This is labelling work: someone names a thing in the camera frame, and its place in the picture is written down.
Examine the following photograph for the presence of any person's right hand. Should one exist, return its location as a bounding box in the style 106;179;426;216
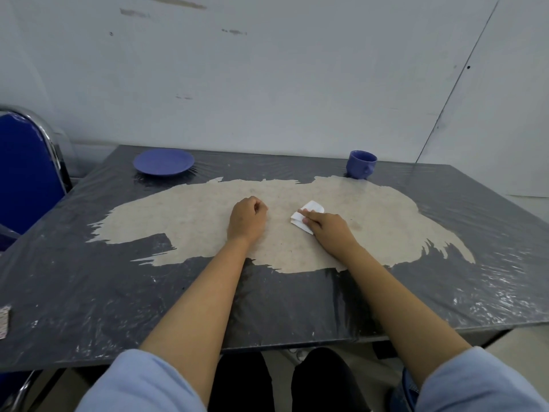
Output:
299;209;361;262

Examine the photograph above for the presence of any person's right forearm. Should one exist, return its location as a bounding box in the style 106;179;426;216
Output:
328;244;472;389

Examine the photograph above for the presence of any blue round plate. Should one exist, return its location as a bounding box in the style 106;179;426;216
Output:
133;148;196;177

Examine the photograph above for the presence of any person's leg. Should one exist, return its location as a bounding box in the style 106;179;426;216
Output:
291;347;370;412
208;351;275;412

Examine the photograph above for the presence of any person's left hand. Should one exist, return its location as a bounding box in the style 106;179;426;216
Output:
226;196;269;245

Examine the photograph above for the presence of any blue ceramic cup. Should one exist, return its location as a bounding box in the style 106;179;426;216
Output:
347;150;378;180

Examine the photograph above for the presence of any person's left forearm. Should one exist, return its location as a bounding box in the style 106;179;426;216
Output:
139;236;258;406

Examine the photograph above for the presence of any person's right leg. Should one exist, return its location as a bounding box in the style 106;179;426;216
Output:
291;347;370;412

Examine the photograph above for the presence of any white paper tissue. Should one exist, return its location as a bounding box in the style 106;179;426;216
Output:
290;201;326;235

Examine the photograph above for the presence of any torn dark plastic table film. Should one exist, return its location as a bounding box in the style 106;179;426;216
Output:
0;145;549;373

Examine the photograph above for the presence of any dark grey table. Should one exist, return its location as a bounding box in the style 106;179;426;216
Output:
0;145;549;374

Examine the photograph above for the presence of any person's left leg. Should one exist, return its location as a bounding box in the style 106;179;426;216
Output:
208;351;275;412

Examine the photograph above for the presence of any blue plastic stool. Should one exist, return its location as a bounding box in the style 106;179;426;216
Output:
389;367;420;412

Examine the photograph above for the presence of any light blue shirt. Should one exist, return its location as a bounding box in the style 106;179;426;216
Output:
75;346;549;412

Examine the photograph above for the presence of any blue chair with chrome frame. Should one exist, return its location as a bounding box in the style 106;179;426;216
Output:
0;105;74;412

